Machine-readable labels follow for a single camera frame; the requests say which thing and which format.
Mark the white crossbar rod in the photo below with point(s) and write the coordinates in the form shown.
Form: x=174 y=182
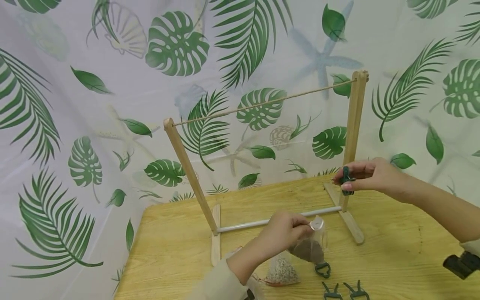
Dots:
x=255 y=223

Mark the person's left hand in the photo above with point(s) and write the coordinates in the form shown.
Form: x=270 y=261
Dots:
x=281 y=231

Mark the clear bag of white granules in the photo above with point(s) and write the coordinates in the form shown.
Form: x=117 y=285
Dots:
x=282 y=271

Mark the person's right thumb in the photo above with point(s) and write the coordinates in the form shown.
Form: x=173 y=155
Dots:
x=350 y=186

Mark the person's left index finger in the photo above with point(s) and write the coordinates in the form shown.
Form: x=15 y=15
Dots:
x=305 y=220

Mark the person's left forearm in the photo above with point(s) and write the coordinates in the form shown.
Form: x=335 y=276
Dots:
x=232 y=279

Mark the clear bag of brown granules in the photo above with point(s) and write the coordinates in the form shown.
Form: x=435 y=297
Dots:
x=307 y=250

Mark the black wrist band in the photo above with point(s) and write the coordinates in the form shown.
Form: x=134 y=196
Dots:
x=462 y=264

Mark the person's right hand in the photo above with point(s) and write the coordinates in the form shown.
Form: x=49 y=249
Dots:
x=382 y=177

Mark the wooden hanging rack frame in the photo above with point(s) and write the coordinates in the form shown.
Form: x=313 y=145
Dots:
x=187 y=166

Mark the person's left thumb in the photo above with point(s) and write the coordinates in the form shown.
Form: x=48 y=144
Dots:
x=302 y=234

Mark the person's right index finger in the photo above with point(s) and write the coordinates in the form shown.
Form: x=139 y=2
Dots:
x=354 y=171

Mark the dark green plastic clip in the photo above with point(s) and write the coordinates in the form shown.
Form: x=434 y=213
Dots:
x=347 y=180
x=332 y=293
x=323 y=270
x=357 y=291

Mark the person's right forearm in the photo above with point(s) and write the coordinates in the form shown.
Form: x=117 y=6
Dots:
x=442 y=208

